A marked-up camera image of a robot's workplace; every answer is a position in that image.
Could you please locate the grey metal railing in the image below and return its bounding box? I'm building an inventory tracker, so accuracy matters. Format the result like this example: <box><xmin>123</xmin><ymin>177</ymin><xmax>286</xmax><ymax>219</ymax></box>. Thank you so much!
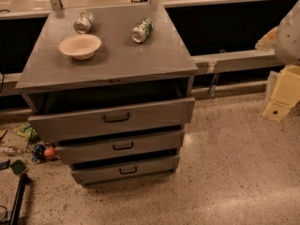
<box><xmin>192</xmin><ymin>50</ymin><xmax>283</xmax><ymax>75</ymax></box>

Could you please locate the green sponge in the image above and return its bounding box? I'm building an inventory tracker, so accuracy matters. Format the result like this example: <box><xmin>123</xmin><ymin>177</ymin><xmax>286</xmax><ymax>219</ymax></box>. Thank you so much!
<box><xmin>10</xmin><ymin>159</ymin><xmax>27</xmax><ymax>175</ymax></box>

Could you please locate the black stand leg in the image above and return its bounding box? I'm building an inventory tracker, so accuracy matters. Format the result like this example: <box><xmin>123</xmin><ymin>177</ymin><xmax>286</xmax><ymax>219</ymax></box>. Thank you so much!
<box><xmin>8</xmin><ymin>173</ymin><xmax>31</xmax><ymax>225</ymax></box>

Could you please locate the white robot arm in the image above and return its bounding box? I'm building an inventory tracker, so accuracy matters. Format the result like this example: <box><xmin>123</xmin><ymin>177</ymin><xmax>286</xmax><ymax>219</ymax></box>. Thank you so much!
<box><xmin>255</xmin><ymin>1</ymin><xmax>300</xmax><ymax>121</ymax></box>

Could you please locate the blue can on floor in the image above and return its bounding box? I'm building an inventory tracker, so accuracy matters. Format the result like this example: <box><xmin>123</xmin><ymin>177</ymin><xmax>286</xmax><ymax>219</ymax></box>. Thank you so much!
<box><xmin>32</xmin><ymin>144</ymin><xmax>46</xmax><ymax>164</ymax></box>

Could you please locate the green soda can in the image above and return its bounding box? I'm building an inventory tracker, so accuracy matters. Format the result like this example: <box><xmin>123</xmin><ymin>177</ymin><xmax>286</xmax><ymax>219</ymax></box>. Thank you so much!
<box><xmin>131</xmin><ymin>18</ymin><xmax>154</xmax><ymax>43</ymax></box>

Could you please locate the grey top drawer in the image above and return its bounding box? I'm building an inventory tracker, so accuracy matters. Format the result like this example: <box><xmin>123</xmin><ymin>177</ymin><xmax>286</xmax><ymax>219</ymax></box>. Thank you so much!
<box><xmin>28</xmin><ymin>97</ymin><xmax>195</xmax><ymax>142</ymax></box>

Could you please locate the silver crushed can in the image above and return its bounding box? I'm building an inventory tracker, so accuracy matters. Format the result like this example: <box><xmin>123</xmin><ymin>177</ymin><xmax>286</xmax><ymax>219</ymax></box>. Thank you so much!
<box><xmin>74</xmin><ymin>10</ymin><xmax>94</xmax><ymax>34</ymax></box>

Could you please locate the grey bottom drawer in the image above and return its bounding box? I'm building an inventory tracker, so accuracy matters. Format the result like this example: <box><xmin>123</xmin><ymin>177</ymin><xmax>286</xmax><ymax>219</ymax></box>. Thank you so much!
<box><xmin>71</xmin><ymin>155</ymin><xmax>180</xmax><ymax>186</ymax></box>

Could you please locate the grey drawer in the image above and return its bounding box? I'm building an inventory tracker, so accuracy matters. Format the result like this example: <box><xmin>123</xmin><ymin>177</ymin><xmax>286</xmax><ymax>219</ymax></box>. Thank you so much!
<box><xmin>56</xmin><ymin>130</ymin><xmax>185</xmax><ymax>164</ymax></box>
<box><xmin>71</xmin><ymin>155</ymin><xmax>180</xmax><ymax>186</ymax></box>
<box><xmin>28</xmin><ymin>97</ymin><xmax>195</xmax><ymax>142</ymax></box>

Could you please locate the orange ball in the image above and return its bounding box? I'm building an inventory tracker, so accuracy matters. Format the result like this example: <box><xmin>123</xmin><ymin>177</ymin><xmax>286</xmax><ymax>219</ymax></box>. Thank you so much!
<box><xmin>44</xmin><ymin>147</ymin><xmax>56</xmax><ymax>160</ymax></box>

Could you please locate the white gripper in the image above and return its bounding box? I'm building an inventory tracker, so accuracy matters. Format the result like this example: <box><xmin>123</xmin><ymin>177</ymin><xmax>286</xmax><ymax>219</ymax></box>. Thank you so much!
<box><xmin>262</xmin><ymin>65</ymin><xmax>300</xmax><ymax>122</ymax></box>

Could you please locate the green chip bag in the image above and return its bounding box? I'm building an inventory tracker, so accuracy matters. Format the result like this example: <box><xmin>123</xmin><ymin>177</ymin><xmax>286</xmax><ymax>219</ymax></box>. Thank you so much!
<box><xmin>14</xmin><ymin>123</ymin><xmax>38</xmax><ymax>142</ymax></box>

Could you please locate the clear plastic bottle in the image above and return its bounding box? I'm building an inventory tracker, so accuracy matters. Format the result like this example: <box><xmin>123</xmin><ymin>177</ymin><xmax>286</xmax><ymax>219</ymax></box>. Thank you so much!
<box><xmin>0</xmin><ymin>146</ymin><xmax>23</xmax><ymax>157</ymax></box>

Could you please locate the grey drawer cabinet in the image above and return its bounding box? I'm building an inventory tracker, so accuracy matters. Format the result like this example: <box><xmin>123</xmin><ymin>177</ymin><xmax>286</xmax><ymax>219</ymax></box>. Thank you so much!
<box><xmin>16</xmin><ymin>4</ymin><xmax>197</xmax><ymax>171</ymax></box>

